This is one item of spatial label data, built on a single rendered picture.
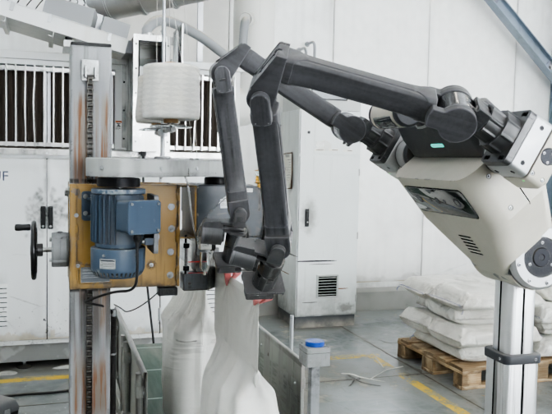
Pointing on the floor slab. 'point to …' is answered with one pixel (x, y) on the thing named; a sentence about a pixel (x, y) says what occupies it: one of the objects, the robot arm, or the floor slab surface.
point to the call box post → (313, 390)
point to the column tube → (102, 126)
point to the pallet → (471, 374)
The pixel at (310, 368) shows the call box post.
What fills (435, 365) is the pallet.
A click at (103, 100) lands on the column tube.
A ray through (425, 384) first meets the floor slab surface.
